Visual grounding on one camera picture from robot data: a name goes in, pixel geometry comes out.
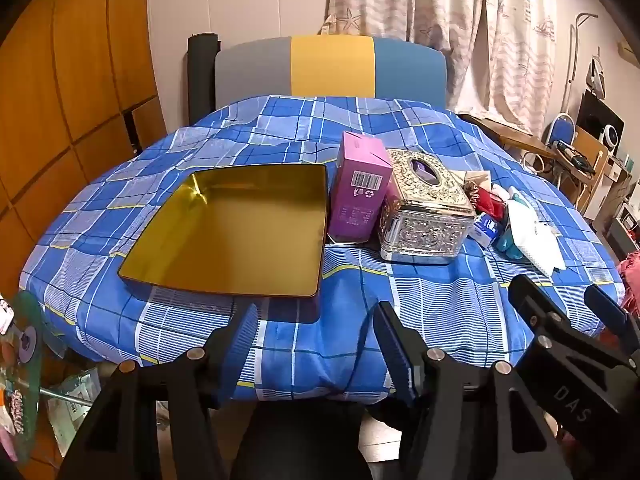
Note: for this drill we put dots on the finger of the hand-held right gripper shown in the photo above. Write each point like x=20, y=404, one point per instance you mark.
x=607, y=306
x=532, y=297

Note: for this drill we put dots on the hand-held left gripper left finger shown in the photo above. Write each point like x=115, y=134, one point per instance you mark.
x=242, y=340

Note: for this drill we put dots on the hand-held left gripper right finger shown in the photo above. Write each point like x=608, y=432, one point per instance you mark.
x=395, y=350

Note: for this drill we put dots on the white cloth package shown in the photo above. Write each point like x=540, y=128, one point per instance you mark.
x=530, y=240

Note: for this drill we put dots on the teal and pink plush toy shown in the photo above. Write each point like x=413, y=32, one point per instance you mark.
x=505, y=246

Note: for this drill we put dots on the blue tissue packet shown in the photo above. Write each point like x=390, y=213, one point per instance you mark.
x=484, y=230

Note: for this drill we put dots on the red soft cloth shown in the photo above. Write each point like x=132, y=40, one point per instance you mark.
x=487, y=205

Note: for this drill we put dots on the gold metal tin tray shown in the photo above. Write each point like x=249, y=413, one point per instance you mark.
x=225, y=230

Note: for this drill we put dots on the blue plaid tablecloth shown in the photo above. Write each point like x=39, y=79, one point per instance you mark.
x=450, y=300

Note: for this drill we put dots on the ornate silver tissue box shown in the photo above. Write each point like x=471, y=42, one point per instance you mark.
x=425, y=225

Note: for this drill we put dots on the wooden side desk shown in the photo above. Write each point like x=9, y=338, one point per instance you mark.
x=515, y=137

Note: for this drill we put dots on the small white fan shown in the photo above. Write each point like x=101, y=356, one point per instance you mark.
x=611, y=137

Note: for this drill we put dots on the purple cardboard box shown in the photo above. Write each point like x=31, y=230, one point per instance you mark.
x=357, y=185

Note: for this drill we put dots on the blue folding chair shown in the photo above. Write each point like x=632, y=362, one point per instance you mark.
x=562, y=127

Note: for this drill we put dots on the white paper packet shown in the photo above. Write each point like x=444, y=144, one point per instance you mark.
x=75, y=410

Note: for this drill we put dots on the black monitor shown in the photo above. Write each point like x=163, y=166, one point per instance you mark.
x=592, y=110

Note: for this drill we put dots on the colourful plastic packaging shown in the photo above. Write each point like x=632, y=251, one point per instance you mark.
x=22, y=360

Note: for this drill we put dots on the white garment steamer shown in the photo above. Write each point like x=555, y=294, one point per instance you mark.
x=596, y=75

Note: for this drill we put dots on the beige air conditioner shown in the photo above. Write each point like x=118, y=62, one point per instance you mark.
x=629, y=52

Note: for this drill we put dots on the black rolled mat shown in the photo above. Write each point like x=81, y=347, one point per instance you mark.
x=202, y=80

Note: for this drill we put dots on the grey yellow blue chair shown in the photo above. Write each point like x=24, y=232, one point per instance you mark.
x=330, y=65

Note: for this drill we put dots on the ship print curtain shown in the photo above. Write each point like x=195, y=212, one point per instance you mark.
x=450, y=20

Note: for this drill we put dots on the wooden wardrobe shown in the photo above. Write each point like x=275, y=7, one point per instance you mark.
x=75, y=85

